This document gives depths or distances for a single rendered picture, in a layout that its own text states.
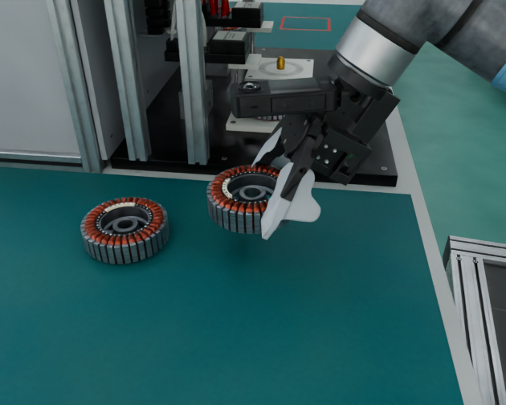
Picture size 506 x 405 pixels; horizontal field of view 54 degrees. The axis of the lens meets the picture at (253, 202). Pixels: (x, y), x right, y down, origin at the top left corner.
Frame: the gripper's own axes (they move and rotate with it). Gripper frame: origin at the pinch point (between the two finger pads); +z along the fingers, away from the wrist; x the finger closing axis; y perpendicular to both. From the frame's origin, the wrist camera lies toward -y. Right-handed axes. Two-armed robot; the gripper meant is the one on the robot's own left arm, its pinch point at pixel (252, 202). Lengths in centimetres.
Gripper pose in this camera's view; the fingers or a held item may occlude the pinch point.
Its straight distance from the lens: 61.3
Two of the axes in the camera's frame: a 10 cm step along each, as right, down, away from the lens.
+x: -1.0, -5.6, 8.2
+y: 8.6, 3.6, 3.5
